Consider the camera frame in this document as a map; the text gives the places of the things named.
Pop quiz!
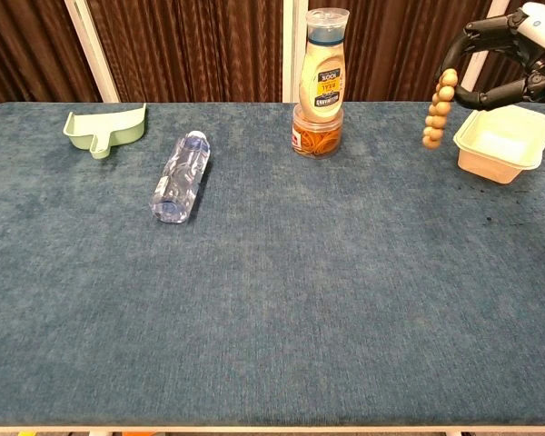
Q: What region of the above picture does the dark brown pleated curtain panel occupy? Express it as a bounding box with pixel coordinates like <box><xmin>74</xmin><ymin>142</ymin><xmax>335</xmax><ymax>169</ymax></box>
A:
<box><xmin>308</xmin><ymin>0</ymin><xmax>494</xmax><ymax>104</ymax></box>
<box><xmin>85</xmin><ymin>0</ymin><xmax>285</xmax><ymax>104</ymax></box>
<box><xmin>470</xmin><ymin>0</ymin><xmax>545</xmax><ymax>104</ymax></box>
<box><xmin>0</xmin><ymin>0</ymin><xmax>102</xmax><ymax>114</ymax></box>

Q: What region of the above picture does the blue fabric table cover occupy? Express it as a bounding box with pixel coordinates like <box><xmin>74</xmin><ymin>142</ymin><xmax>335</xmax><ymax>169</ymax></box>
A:
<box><xmin>0</xmin><ymin>101</ymin><xmax>545</xmax><ymax>428</ymax></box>

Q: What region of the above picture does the round wooden bead bracelet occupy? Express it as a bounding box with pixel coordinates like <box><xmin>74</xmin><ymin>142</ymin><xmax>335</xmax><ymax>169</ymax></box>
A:
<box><xmin>421</xmin><ymin>67</ymin><xmax>460</xmax><ymax>151</ymax></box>

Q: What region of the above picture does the white screen frame post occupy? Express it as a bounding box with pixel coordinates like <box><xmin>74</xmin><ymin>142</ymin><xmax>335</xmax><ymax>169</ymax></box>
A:
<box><xmin>453</xmin><ymin>0</ymin><xmax>512</xmax><ymax>104</ymax></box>
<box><xmin>282</xmin><ymin>0</ymin><xmax>310</xmax><ymax>104</ymax></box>
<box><xmin>64</xmin><ymin>0</ymin><xmax>121</xmax><ymax>104</ymax></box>

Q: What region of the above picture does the light green plastic dustpan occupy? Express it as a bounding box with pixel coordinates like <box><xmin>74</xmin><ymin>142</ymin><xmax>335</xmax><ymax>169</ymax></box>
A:
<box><xmin>62</xmin><ymin>103</ymin><xmax>148</xmax><ymax>160</ymax></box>

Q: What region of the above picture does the clear jar of rubber bands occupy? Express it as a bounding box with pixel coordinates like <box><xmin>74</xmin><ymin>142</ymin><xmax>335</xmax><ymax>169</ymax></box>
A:
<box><xmin>292</xmin><ymin>104</ymin><xmax>345</xmax><ymax>160</ymax></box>

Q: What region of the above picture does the cream plastic food tray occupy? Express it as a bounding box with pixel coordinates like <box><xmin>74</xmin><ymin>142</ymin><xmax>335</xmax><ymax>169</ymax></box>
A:
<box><xmin>452</xmin><ymin>107</ymin><xmax>545</xmax><ymax>185</ymax></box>

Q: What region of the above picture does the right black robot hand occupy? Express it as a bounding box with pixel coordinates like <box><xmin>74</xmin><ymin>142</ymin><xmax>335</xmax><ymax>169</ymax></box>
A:
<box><xmin>438</xmin><ymin>2</ymin><xmax>545</xmax><ymax>113</ymax></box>

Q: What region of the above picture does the upside-down mayonnaise squeeze bottle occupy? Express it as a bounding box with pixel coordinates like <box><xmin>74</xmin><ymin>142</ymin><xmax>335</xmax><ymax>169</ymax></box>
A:
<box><xmin>298</xmin><ymin>7</ymin><xmax>351</xmax><ymax>123</ymax></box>

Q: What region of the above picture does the clear plastic water bottle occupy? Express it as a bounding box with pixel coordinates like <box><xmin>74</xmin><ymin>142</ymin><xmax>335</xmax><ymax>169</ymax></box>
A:
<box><xmin>148</xmin><ymin>130</ymin><xmax>212</xmax><ymax>224</ymax></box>

